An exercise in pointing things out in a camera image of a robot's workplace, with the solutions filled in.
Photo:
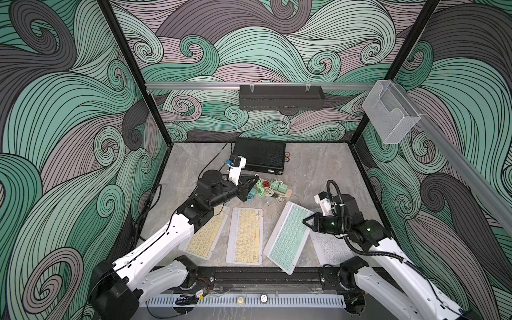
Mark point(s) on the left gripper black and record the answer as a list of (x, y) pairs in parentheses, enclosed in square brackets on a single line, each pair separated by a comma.
[(244, 180)]

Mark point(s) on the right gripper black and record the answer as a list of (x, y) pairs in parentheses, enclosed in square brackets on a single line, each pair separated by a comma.
[(316, 219)]

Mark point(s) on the yellow keyboard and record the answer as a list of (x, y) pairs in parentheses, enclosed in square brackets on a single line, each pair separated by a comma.
[(203, 243), (245, 245)]

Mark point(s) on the green keyboard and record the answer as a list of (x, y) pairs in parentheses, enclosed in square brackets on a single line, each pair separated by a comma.
[(288, 238)]

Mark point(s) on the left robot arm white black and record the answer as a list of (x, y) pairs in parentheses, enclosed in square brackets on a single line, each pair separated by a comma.
[(117, 289)]

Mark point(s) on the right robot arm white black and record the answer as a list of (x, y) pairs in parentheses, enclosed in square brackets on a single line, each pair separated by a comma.
[(379, 267)]

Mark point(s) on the white keyboard far right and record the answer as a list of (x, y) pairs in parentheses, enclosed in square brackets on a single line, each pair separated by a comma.
[(329, 249)]

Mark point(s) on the black flat box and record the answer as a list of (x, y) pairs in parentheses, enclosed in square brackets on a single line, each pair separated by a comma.
[(261, 155)]

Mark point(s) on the wooden power strip green plugs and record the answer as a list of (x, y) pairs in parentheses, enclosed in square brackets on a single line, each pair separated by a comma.
[(275, 189)]

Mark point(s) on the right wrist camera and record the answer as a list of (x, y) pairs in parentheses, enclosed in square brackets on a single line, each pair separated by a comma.
[(323, 200)]

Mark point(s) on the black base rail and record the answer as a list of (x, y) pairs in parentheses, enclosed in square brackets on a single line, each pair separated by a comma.
[(327, 277)]

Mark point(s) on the black wall tray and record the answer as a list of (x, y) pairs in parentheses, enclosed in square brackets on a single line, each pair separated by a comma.
[(281, 97)]

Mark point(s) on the white slotted cable duct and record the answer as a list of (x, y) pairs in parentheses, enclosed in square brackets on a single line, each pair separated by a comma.
[(279, 300)]

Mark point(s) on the clear acrylic wall holder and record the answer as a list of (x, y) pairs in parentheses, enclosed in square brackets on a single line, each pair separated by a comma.
[(391, 111)]

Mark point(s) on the aluminium wall rail right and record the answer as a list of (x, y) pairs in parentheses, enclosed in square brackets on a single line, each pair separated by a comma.
[(452, 138)]

